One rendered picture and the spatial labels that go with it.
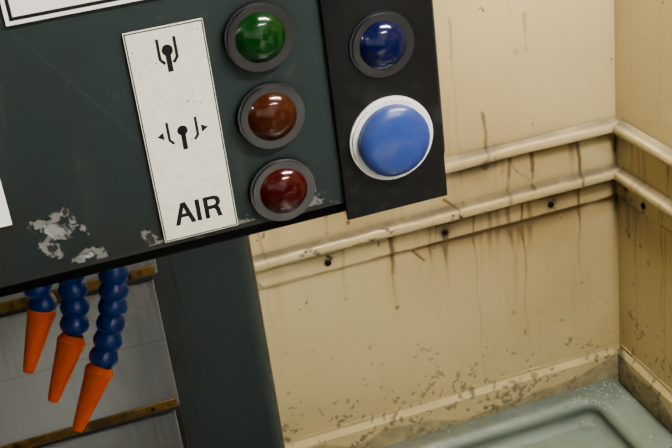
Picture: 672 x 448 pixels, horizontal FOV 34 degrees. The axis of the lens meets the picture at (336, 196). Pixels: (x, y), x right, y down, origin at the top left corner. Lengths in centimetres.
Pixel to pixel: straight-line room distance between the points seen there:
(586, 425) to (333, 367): 46
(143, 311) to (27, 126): 77
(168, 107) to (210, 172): 3
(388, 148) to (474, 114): 122
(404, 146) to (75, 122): 13
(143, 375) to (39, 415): 11
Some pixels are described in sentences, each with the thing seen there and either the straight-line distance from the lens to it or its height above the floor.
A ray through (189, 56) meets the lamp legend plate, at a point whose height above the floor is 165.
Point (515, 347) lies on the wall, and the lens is 189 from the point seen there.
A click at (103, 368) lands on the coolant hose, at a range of 67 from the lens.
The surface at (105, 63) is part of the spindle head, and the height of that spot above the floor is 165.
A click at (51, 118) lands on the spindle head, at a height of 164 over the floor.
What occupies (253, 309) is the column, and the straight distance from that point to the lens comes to 126.
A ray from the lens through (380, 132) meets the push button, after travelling 44.
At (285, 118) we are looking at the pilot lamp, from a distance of 43.
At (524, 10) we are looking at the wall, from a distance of 166.
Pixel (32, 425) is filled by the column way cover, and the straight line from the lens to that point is 124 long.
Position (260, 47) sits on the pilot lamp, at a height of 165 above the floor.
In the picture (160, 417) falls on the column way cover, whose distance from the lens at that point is 126.
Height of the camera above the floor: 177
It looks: 25 degrees down
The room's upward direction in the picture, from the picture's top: 7 degrees counter-clockwise
